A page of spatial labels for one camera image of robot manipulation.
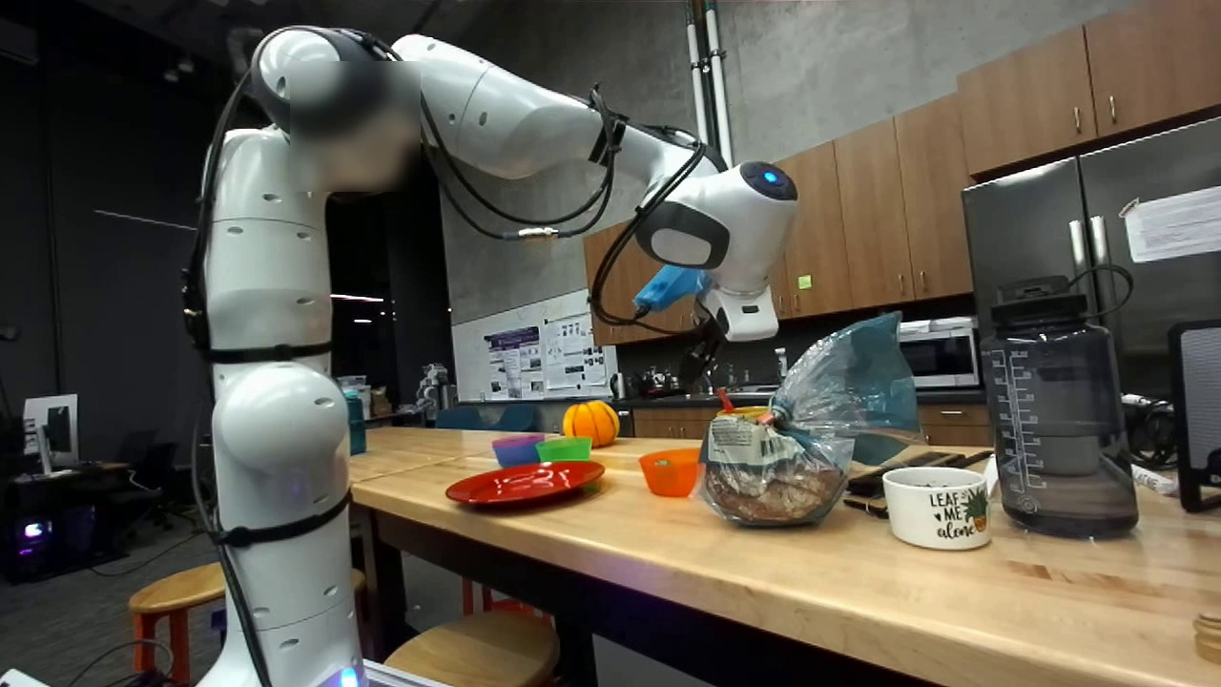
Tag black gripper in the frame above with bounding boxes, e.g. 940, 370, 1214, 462
700, 331, 763, 396

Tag purple plastic cup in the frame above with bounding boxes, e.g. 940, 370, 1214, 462
489, 429, 550, 470

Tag orange plastic bowl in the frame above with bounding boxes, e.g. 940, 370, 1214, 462
637, 441, 704, 498

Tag clear plastic bread bag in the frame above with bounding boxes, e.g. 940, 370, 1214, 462
697, 307, 924, 531

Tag orange fruit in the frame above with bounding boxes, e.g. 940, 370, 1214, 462
557, 396, 624, 448

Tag silver microwave oven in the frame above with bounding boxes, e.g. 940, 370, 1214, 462
891, 314, 985, 394

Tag wooden base cabinet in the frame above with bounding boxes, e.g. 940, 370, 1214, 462
630, 400, 994, 448

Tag red round plate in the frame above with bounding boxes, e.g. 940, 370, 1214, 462
441, 457, 608, 516

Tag white printed mug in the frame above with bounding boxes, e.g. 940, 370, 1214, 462
877, 462, 994, 554

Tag stainless steel fridge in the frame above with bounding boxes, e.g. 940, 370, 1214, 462
956, 109, 1221, 423

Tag dark blender pitcher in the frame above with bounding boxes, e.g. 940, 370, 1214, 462
985, 264, 1144, 540

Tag teal bottle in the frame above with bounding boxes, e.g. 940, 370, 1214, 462
340, 376, 372, 457

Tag round wooden stool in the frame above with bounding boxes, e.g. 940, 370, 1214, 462
382, 602, 566, 687

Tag white paper sheet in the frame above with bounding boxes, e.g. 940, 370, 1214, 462
1116, 181, 1221, 265

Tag black screen device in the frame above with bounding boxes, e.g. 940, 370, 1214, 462
1170, 317, 1221, 516

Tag wooden stool with orange legs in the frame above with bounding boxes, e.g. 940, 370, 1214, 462
124, 558, 365, 687

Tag small white monitor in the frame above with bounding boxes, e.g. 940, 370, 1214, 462
20, 394, 82, 476

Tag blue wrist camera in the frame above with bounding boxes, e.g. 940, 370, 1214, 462
630, 260, 713, 317

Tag white wall poster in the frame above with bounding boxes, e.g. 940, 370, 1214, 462
451, 296, 620, 404

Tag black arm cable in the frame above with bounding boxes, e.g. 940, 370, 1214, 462
365, 34, 722, 335

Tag wooden wall cabinets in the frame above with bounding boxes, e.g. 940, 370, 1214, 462
583, 0, 1221, 352

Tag metal wall pipes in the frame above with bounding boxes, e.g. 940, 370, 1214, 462
684, 0, 737, 169

